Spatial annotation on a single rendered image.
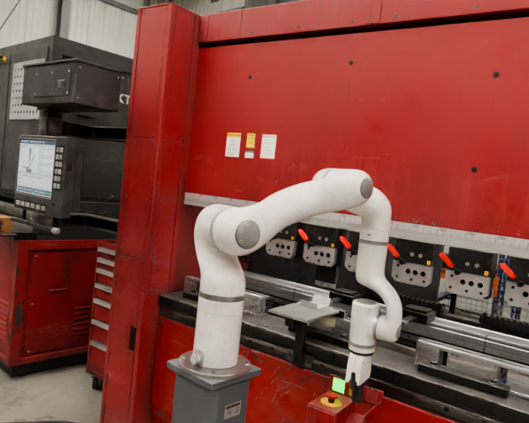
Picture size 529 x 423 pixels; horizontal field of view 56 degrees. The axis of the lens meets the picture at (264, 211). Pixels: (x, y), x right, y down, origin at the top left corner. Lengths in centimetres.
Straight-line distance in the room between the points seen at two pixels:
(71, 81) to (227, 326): 148
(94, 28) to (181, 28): 685
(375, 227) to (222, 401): 68
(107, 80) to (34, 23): 651
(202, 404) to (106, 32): 858
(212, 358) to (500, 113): 126
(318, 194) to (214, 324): 45
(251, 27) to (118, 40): 727
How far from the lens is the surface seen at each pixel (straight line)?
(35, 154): 258
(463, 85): 196
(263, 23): 243
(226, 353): 132
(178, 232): 261
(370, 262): 156
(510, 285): 188
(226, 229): 120
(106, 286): 336
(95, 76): 245
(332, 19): 223
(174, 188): 255
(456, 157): 192
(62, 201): 235
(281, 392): 221
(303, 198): 135
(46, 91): 260
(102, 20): 955
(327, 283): 216
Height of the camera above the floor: 149
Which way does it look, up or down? 3 degrees down
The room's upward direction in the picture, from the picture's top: 6 degrees clockwise
